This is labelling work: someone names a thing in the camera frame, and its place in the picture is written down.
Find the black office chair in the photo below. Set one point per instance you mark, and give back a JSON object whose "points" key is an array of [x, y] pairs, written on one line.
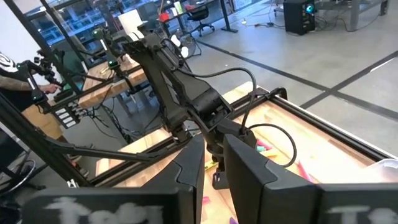
{"points": [[200, 15]]}

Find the pink highlighter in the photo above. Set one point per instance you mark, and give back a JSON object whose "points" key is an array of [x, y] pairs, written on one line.
{"points": [[264, 144], [304, 171]]}

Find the person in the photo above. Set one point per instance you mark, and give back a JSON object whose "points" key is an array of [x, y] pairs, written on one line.
{"points": [[12, 87]]}

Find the white lamp shade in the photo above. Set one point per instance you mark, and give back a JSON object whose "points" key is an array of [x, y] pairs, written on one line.
{"points": [[130, 21]]}

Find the black aluminium table frame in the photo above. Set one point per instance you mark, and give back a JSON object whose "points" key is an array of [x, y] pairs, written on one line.
{"points": [[37, 137]]}

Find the blue highlighter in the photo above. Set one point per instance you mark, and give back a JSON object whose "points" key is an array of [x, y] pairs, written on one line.
{"points": [[260, 149]]}

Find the yellow highlighter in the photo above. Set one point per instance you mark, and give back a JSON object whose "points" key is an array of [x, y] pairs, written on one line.
{"points": [[270, 152], [211, 165]]}

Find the wooden workbench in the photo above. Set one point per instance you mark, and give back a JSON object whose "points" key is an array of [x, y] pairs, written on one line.
{"points": [[105, 84]]}

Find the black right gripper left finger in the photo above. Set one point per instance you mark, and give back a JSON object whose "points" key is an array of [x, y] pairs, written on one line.
{"points": [[140, 205]]}

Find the clear plastic bin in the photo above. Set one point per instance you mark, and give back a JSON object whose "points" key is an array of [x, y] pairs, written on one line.
{"points": [[382, 171]]}

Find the black power strip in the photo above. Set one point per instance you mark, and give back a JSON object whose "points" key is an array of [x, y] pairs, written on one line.
{"points": [[66, 118]]}

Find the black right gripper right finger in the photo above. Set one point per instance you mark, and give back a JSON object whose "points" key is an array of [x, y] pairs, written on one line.
{"points": [[295, 205]]}

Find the black computer tower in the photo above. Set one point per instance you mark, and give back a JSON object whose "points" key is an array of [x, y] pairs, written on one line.
{"points": [[298, 17]]}

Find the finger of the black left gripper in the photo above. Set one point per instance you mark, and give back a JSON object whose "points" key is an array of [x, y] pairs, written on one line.
{"points": [[219, 182]]}

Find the purple highlighter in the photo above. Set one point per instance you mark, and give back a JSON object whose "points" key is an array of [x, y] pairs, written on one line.
{"points": [[233, 221]]}

